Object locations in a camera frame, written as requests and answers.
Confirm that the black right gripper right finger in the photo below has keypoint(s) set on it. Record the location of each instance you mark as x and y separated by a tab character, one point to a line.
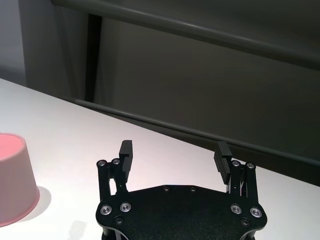
230	170

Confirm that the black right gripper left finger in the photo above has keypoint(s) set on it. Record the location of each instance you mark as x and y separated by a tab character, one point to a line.
122	170

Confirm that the pink plastic cup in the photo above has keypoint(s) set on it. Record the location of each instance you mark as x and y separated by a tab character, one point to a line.
15	180

